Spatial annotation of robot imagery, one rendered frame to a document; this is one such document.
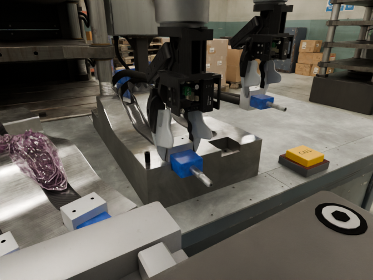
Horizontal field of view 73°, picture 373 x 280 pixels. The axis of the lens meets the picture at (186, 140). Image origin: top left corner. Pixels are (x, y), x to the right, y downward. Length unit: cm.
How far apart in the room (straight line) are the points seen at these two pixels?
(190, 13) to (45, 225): 34
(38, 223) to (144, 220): 27
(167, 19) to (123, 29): 91
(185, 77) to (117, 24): 93
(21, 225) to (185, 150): 27
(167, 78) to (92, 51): 76
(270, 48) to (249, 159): 25
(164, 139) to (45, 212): 21
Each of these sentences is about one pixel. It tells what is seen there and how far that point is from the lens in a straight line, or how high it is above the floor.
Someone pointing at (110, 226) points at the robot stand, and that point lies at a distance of 17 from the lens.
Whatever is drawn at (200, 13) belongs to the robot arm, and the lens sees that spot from 36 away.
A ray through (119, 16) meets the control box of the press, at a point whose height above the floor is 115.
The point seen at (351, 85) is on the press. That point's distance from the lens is 434.
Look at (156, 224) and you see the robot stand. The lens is 16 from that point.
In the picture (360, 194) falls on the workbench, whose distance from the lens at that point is 109.
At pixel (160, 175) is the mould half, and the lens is 44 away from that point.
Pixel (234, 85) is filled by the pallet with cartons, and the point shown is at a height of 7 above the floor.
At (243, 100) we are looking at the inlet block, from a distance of 69.
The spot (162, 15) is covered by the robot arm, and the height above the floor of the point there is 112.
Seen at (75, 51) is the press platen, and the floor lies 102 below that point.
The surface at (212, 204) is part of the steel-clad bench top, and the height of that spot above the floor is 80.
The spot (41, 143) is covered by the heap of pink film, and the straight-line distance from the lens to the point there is 52.
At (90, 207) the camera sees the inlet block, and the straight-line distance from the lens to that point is 37.
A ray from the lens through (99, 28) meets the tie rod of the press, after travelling 111.
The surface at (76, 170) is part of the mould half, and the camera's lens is 50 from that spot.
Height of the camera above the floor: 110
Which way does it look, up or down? 24 degrees down
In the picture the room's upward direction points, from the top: straight up
